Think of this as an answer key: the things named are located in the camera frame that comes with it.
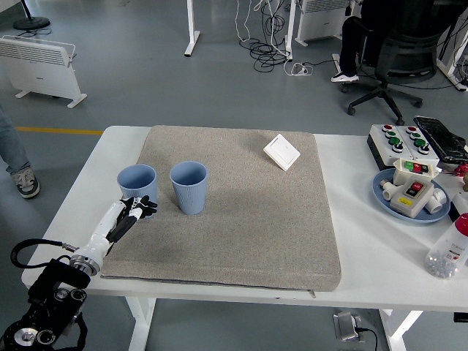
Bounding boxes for small white pipe fitting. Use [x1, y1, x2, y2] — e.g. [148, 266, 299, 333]
[379, 179, 399, 203]

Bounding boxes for black pedal cable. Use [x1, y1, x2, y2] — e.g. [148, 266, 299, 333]
[356, 327, 379, 351]

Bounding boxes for white panel heater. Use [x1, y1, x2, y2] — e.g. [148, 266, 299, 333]
[295, 0, 354, 48]
[0, 34, 88, 109]

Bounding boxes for white cable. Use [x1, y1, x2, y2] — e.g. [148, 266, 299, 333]
[233, 0, 264, 43]

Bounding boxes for beige red-rocker switch box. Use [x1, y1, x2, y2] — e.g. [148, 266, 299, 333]
[389, 177, 435, 219]

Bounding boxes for large white pipe fitting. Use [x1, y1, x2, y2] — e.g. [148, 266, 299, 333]
[425, 187, 450, 215]

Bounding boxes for blue ribbed plastic cup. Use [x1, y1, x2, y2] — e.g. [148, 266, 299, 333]
[169, 161, 209, 216]
[116, 164, 159, 208]

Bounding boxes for white three-button control box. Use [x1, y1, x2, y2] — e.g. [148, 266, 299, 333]
[366, 124, 417, 172]

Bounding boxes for grey metal foot pedal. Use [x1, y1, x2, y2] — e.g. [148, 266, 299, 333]
[332, 309, 366, 344]

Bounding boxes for white four-button control box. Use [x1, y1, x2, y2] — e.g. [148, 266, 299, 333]
[396, 125, 441, 165]

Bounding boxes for black office chair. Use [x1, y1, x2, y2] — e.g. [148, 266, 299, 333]
[339, 0, 445, 126]

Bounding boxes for clear red-capped bottle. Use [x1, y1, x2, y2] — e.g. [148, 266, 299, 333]
[423, 212, 468, 281]

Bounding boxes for white table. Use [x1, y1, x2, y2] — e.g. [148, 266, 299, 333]
[20, 125, 468, 351]

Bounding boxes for white desk leg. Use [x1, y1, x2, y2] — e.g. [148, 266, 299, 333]
[184, 0, 202, 57]
[283, 0, 297, 61]

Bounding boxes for grey-brown cushion mat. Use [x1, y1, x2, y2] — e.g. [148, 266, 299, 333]
[97, 125, 343, 299]

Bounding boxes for black cable bundle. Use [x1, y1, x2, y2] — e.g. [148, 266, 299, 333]
[249, 0, 293, 72]

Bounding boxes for standing person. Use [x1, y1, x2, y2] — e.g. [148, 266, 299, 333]
[0, 104, 40, 200]

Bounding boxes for white wall switch plate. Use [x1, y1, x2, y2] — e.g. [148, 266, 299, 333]
[263, 133, 302, 172]

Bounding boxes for blue round plate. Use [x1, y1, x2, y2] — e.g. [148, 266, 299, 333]
[371, 168, 453, 224]

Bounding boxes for white desk frame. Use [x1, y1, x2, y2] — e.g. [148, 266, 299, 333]
[437, 0, 468, 92]

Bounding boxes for seated person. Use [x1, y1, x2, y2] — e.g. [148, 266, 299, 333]
[331, 0, 394, 83]

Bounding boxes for white green-red push-button switch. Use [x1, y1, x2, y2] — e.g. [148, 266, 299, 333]
[393, 158, 439, 186]

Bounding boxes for black round stand base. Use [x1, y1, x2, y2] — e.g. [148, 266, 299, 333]
[12, 0, 51, 31]

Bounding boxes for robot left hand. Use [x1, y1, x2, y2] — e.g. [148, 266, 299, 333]
[75, 195, 159, 266]

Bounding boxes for black marbled tray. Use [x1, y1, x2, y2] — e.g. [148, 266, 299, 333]
[412, 116, 468, 165]

